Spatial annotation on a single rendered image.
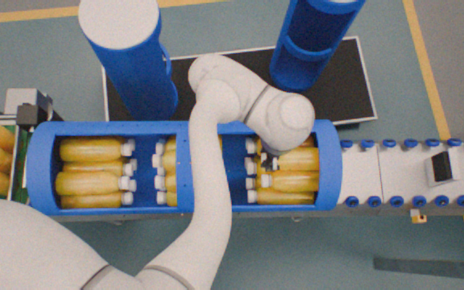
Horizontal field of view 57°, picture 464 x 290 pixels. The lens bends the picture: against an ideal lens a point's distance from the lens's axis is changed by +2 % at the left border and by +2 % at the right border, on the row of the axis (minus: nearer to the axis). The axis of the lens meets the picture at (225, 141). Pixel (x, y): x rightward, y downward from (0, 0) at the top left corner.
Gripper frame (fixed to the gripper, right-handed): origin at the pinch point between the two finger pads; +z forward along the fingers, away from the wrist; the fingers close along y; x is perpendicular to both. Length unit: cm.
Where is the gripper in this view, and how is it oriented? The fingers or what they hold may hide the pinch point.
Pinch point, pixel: (266, 156)
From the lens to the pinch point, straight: 123.7
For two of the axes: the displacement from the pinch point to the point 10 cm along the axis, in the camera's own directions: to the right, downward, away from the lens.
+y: -0.2, -9.7, 2.5
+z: -0.4, 2.5, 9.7
